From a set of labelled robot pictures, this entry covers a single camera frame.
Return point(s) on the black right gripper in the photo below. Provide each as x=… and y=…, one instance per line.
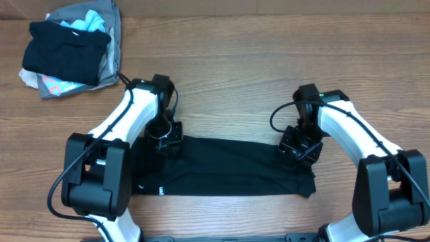
x=310, y=156

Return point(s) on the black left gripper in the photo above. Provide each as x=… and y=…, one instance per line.
x=157, y=145

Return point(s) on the black t-shirt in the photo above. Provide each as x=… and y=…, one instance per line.
x=218, y=167

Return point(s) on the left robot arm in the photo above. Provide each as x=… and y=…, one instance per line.
x=97, y=178

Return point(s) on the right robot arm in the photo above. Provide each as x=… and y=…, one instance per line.
x=391, y=191

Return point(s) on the blue garment with red print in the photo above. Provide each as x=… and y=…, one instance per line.
x=57, y=87

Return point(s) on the folded black shirt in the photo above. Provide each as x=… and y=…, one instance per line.
x=65, y=53

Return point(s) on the folded grey shirt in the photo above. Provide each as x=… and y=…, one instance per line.
x=110, y=61

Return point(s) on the light blue garment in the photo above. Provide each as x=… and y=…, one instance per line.
x=92, y=22

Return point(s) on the white folded garment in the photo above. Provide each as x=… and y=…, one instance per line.
x=29, y=78

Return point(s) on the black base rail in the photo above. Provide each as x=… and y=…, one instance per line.
x=228, y=238

